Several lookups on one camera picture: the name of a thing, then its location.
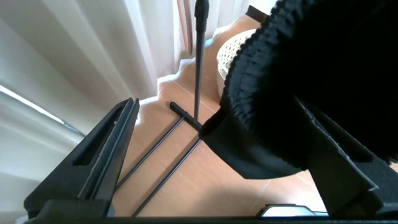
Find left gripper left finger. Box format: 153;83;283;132
24;97;141;218

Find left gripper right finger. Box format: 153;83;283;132
294;96;398;218

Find black shorts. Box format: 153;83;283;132
198;0;398;180

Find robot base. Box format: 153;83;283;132
256;203;330;218

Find white laundry basket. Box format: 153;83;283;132
216;29;257;98

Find black clothes rack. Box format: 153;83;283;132
114;0;210;218

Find beige curtain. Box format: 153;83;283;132
0;0;251;215

